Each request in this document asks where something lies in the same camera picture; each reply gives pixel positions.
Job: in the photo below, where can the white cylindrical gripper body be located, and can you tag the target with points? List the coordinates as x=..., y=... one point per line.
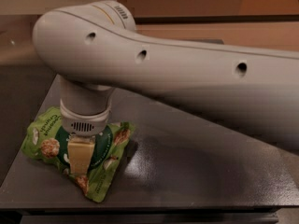
x=83, y=125

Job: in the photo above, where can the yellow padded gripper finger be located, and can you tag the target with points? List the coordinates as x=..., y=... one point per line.
x=80, y=151

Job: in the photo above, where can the green rice chip bag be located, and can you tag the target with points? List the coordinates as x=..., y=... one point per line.
x=46, y=140

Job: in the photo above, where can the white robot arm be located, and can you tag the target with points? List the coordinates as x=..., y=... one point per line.
x=96, y=49

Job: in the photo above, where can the dark side table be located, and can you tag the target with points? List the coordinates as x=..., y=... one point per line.
x=24, y=84

